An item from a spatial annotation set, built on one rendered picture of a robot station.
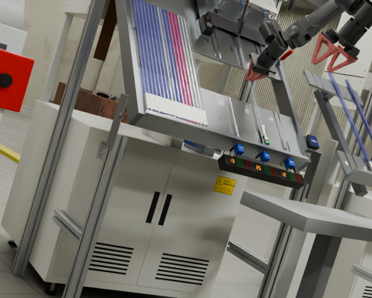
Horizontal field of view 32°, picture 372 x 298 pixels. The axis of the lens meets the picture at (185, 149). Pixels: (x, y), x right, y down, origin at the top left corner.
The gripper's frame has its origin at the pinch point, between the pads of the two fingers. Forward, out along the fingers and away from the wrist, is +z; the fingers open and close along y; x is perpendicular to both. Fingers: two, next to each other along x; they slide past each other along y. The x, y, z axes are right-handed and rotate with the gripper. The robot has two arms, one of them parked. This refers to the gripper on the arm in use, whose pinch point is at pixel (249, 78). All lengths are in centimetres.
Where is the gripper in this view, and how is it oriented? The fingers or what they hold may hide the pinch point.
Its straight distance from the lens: 236.8
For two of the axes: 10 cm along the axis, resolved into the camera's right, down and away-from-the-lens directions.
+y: -8.6, -1.8, -4.9
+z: -5.0, 5.5, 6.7
